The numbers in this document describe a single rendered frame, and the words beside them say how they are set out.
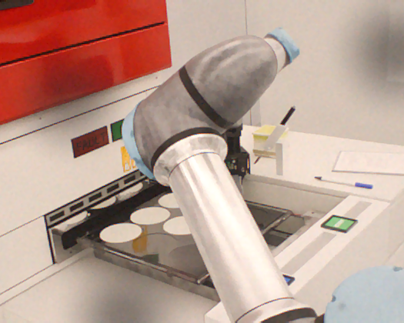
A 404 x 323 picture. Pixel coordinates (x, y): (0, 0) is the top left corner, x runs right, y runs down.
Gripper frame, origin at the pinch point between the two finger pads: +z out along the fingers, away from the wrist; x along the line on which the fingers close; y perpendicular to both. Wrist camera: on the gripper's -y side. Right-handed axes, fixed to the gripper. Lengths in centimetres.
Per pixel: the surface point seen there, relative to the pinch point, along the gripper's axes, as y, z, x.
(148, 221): 2.5, 1.3, -21.2
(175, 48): -255, 3, 35
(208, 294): 28.5, 8.0, -13.0
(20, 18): 10, -50, -43
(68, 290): 15.1, 9.3, -42.7
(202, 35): -274, 0, 57
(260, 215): 9.4, 1.4, 4.8
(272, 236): 10.7, 6.7, 7.3
